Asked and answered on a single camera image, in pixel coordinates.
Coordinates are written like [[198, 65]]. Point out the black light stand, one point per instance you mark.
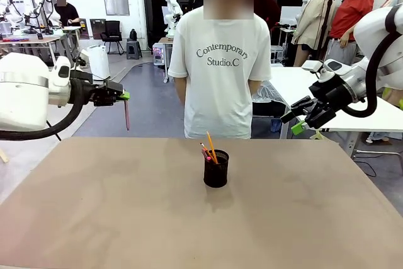
[[325, 26]]

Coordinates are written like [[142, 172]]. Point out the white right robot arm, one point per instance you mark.
[[370, 32]]

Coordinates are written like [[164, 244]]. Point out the black mesh pen holder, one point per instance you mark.
[[216, 173]]

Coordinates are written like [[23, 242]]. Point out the mannequin in beige coat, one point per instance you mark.
[[311, 14]]

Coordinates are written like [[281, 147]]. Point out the person in white T-shirt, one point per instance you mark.
[[217, 92]]

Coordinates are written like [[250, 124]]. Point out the wooden background robot table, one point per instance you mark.
[[165, 40]]

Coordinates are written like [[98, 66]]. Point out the person left forearm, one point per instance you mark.
[[255, 85]]

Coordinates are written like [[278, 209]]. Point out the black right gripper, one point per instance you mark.
[[335, 94]]

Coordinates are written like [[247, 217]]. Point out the dark purple screen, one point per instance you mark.
[[96, 28]]

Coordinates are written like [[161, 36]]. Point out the man in black at desk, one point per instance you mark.
[[67, 14]]

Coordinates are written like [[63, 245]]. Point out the white air purifier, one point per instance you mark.
[[99, 61]]

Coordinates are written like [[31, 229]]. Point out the brown background work table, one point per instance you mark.
[[31, 39]]

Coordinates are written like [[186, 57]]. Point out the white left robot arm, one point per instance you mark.
[[22, 99]]

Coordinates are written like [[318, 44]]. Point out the orange pencil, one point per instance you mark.
[[204, 147]]

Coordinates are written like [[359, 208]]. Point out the computer with coloured lights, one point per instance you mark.
[[159, 54]]

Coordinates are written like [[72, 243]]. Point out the black camera tripod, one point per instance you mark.
[[55, 133]]

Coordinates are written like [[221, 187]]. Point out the person right forearm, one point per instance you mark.
[[180, 89]]

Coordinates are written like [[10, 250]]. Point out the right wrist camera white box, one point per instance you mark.
[[311, 65]]

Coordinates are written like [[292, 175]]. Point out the black office chair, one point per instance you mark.
[[112, 28]]

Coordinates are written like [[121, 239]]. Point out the yellow pencil pink eraser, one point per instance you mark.
[[211, 144]]

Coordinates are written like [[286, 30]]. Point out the pale wooden block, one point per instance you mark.
[[3, 155]]

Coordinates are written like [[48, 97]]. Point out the clear plastic sheet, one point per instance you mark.
[[269, 92]]

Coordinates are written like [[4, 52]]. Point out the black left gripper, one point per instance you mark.
[[91, 88]]

